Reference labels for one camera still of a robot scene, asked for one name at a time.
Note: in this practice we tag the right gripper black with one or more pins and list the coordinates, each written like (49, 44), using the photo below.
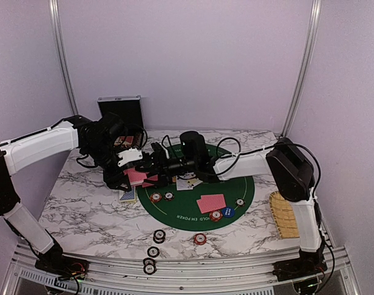
(163, 175)

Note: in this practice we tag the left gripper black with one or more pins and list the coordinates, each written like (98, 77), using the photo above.
(112, 179)

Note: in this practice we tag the dealt red-backed cards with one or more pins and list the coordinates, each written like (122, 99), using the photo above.
(150, 181)

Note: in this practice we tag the red-backed playing card deck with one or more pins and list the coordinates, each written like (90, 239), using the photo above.
(136, 178)

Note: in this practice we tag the small orange chip pile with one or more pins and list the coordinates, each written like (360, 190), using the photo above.
(215, 216)
(155, 197)

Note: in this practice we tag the face-up community cards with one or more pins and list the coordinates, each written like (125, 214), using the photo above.
(187, 182)

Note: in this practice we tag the dark chips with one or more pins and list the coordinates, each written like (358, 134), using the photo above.
(169, 196)

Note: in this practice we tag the dark brown chip stack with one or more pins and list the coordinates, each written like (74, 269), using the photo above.
(159, 236)

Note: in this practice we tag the blue small blind button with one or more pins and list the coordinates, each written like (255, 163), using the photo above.
(228, 212)

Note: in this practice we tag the orange red chip stack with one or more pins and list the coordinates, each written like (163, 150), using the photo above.
(200, 239)

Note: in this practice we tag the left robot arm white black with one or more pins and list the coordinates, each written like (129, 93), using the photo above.
(93, 138)

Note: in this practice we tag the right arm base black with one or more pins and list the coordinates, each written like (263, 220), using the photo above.
(308, 263)

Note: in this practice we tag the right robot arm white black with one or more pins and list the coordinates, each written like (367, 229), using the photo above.
(278, 166)

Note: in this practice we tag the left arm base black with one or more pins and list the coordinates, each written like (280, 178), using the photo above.
(54, 261)

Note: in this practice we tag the playing card box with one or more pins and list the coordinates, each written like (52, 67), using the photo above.
(128, 196)

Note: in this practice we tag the right chip row in case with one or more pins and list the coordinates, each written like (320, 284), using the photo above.
(138, 140)

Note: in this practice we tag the card deck box in case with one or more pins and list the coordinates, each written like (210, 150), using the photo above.
(124, 141)

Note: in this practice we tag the aluminium poker case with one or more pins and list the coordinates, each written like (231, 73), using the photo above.
(129, 109)

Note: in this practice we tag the round green poker mat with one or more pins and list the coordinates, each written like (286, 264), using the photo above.
(183, 212)

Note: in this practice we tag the fallen dark chip on table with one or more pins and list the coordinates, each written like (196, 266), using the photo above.
(153, 252)

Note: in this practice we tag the woven bamboo tray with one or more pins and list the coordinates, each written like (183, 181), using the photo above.
(283, 216)

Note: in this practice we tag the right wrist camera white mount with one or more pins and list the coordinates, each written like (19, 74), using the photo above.
(159, 152)

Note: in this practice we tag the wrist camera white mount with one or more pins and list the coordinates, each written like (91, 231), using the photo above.
(159, 152)
(128, 156)

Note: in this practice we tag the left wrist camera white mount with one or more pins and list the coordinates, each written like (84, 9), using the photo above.
(128, 156)

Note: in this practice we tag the fallen dark chip lower rail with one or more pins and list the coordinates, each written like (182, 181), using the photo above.
(149, 269)

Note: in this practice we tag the front aluminium rail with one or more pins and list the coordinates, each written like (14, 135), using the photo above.
(251, 274)

